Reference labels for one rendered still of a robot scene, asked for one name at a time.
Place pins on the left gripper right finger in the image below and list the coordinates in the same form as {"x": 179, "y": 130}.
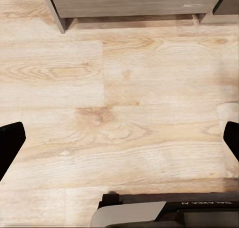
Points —
{"x": 231, "y": 137}

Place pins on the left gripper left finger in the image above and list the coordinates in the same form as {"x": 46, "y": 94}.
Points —
{"x": 12, "y": 138}

